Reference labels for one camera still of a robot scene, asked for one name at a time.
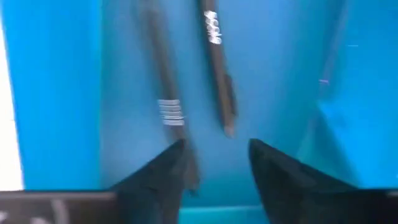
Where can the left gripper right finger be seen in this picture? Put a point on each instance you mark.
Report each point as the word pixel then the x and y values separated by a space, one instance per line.
pixel 280 186

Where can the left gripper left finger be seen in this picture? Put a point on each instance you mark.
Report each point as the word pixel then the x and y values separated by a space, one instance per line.
pixel 152 193

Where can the black pen silver rings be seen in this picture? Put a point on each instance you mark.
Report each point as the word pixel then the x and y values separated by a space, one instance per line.
pixel 168 93

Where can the blue plastic bin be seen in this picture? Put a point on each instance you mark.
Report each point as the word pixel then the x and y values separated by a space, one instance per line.
pixel 62 93

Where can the black pen white print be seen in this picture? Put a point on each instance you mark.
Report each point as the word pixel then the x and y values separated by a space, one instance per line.
pixel 217 62

